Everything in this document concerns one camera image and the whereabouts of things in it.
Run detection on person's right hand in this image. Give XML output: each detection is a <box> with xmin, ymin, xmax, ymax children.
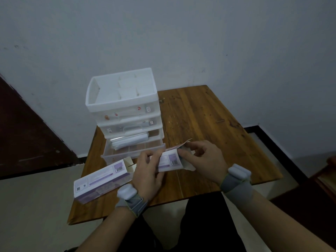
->
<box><xmin>177</xmin><ymin>140</ymin><xmax>229</xmax><ymax>186</ymax></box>

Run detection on person's left hand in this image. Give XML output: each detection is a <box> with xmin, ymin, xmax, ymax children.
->
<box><xmin>131</xmin><ymin>149</ymin><xmax>166</xmax><ymax>201</ymax></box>

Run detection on purple white box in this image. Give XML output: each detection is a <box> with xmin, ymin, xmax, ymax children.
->
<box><xmin>73</xmin><ymin>156</ymin><xmax>138</xmax><ymax>205</ymax></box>
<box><xmin>149</xmin><ymin>138</ymin><xmax>197</xmax><ymax>173</ymax></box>

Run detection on white plastic drawer organizer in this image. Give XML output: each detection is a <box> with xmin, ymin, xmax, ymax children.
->
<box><xmin>85</xmin><ymin>67</ymin><xmax>167</xmax><ymax>166</ymax></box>

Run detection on person's right forearm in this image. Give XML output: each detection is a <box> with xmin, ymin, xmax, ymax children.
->
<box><xmin>236</xmin><ymin>191</ymin><xmax>336</xmax><ymax>252</ymax></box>

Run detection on person's left forearm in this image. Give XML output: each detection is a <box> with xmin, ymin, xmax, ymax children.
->
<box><xmin>75</xmin><ymin>206</ymin><xmax>138</xmax><ymax>252</ymax></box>

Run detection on grey wristband with white tracker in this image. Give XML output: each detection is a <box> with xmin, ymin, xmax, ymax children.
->
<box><xmin>115</xmin><ymin>183</ymin><xmax>149</xmax><ymax>218</ymax></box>
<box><xmin>219</xmin><ymin>163</ymin><xmax>254</xmax><ymax>205</ymax></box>

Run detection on dark wooden furniture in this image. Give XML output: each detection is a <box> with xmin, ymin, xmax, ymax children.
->
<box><xmin>270</xmin><ymin>156</ymin><xmax>336</xmax><ymax>250</ymax></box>

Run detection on dark brown wooden door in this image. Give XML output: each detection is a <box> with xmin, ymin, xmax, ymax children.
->
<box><xmin>0</xmin><ymin>73</ymin><xmax>82</xmax><ymax>181</ymax></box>

